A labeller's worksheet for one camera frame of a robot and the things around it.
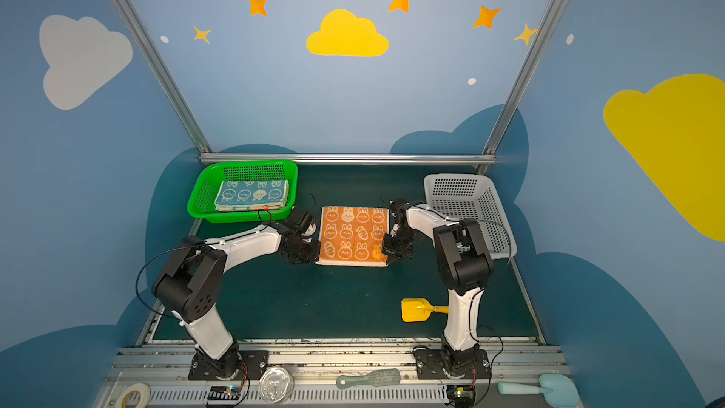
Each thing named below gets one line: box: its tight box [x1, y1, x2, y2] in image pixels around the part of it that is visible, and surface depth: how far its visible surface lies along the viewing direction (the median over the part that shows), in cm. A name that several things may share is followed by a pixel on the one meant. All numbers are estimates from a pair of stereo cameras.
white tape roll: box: [115, 382, 152, 408], surface depth 71 cm
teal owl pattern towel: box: [214, 179, 290, 206], surface depth 110 cm
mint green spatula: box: [497, 374, 581, 408], surface depth 72 cm
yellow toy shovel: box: [401, 297, 450, 323], surface depth 84 cm
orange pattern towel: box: [315, 205, 390, 268], surface depth 103 cm
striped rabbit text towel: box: [215, 204, 285, 213], surface depth 107 cm
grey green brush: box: [336, 368, 402, 389], surface depth 74 cm
